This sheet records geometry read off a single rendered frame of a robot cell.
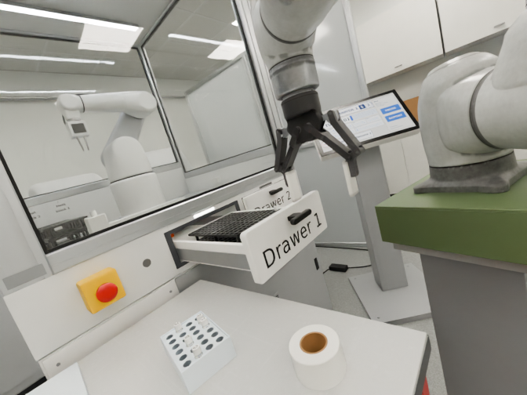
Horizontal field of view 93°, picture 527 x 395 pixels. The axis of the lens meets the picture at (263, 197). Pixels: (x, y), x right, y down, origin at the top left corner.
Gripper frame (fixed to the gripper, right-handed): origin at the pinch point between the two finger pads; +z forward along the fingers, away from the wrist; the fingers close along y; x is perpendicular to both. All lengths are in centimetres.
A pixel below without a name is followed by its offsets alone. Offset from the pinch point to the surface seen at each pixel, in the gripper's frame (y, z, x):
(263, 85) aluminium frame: 42, -39, -45
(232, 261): 17.0, 9.6, 15.2
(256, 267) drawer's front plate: 8.1, 9.3, 16.5
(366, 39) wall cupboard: 76, -113, -322
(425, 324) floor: 6, 94, -77
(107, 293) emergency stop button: 35, 8, 35
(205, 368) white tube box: 7.3, 17.2, 32.5
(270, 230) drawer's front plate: 8.1, 4.5, 9.9
